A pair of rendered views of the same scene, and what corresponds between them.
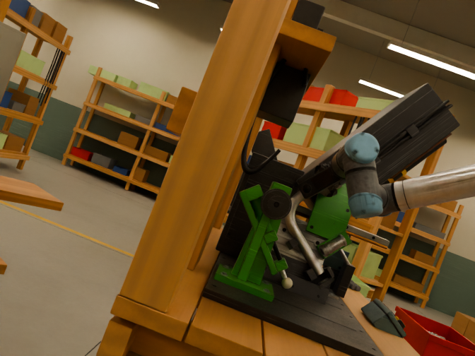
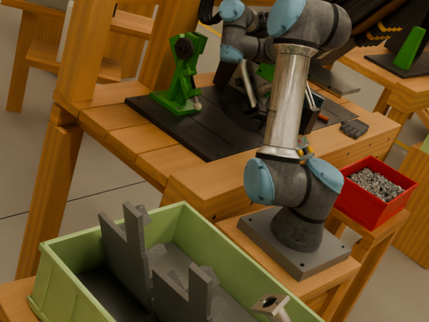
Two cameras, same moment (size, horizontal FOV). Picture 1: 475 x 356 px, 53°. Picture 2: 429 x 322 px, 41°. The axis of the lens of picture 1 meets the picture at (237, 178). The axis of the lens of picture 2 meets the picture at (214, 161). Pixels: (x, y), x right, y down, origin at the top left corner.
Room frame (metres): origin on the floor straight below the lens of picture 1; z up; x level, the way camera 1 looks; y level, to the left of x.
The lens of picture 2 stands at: (-0.41, -1.23, 1.73)
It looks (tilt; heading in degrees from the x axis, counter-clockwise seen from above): 27 degrees down; 29
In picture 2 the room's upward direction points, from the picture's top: 21 degrees clockwise
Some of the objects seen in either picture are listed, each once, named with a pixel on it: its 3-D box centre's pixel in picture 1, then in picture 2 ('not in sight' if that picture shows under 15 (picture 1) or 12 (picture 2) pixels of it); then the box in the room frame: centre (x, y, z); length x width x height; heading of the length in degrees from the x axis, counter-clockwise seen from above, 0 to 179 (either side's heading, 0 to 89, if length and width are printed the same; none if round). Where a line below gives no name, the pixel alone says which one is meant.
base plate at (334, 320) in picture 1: (279, 275); (258, 110); (1.56, -0.25, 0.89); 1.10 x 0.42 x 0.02; 178
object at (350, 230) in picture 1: (329, 221); (308, 69); (1.64, -0.35, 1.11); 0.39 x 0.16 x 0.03; 88
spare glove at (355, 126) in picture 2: (341, 279); (353, 127); (1.90, -0.53, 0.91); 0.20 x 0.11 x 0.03; 6
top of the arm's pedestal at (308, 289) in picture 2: not in sight; (287, 249); (0.96, -0.80, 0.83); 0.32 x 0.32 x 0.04; 82
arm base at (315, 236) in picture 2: not in sight; (301, 220); (0.96, -0.80, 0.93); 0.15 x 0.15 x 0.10
